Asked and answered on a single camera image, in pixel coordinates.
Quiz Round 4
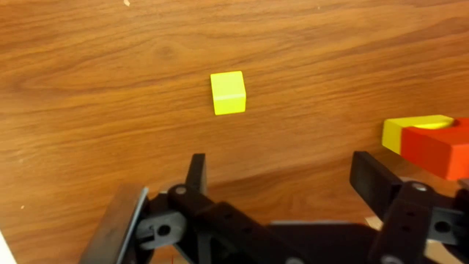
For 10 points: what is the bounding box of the small yellow cube block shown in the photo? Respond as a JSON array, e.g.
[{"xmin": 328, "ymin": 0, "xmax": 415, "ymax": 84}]
[{"xmin": 209, "ymin": 69, "xmax": 249, "ymax": 117}]

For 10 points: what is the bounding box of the grey metal camera mount plate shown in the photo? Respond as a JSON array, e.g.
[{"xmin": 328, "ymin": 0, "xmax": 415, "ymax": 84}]
[{"xmin": 77, "ymin": 183, "xmax": 151, "ymax": 264}]

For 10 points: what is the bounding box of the yellow arch block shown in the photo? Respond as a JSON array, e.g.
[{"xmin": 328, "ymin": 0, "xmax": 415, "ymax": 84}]
[{"xmin": 381, "ymin": 113, "xmax": 456, "ymax": 157}]

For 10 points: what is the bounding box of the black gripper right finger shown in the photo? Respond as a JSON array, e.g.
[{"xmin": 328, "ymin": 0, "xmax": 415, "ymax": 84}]
[{"xmin": 349, "ymin": 150, "xmax": 469, "ymax": 264}]

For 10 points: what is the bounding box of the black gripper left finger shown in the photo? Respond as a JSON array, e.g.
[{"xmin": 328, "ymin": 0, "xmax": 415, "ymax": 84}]
[{"xmin": 135, "ymin": 153, "xmax": 319, "ymax": 264}]

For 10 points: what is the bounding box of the red arch block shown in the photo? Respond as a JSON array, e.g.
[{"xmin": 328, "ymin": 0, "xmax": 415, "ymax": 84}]
[{"xmin": 398, "ymin": 116, "xmax": 469, "ymax": 183}]

